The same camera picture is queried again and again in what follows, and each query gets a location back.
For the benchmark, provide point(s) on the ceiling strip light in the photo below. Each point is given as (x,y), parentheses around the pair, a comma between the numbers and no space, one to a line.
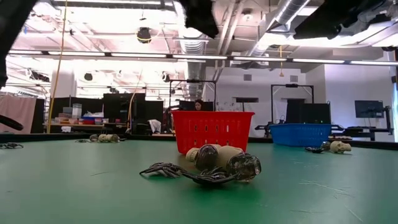
(199,57)

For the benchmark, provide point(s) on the cluttered workbench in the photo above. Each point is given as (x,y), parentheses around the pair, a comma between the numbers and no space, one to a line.
(77,125)

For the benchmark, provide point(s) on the person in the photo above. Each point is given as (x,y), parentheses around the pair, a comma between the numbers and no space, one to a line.
(199,105)

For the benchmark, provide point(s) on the white cloth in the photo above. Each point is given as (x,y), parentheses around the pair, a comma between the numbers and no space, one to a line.
(155,126)

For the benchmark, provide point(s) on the red plastic basket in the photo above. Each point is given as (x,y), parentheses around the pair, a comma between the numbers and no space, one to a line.
(214,130)

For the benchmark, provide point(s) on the clear plastic bin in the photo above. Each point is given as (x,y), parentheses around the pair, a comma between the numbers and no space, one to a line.
(76,110)

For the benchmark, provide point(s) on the pink partition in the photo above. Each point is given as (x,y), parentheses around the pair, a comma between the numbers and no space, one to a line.
(17,113)

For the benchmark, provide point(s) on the round black ceiling speaker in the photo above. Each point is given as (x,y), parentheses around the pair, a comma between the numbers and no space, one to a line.
(144,35)

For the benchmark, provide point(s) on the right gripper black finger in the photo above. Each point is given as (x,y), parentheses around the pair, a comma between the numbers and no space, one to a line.
(314,28)

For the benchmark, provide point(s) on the blue plastic basket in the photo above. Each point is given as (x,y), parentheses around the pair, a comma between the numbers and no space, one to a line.
(300,135)

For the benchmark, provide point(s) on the black rig frame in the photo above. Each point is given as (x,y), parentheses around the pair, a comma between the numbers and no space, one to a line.
(192,81)
(291,85)

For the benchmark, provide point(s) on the green table mat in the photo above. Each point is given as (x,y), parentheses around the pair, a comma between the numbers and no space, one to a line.
(93,193)

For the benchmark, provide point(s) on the silver ventilation duct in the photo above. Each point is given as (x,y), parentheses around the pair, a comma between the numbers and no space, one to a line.
(194,71)

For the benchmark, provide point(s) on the black equipment cabinet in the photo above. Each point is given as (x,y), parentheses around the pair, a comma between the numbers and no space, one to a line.
(122,109)

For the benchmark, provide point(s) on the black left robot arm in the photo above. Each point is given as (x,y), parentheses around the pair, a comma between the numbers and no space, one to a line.
(12,25)

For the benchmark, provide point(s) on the black wall monitor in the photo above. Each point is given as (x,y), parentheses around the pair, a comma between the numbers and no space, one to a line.
(369,109)

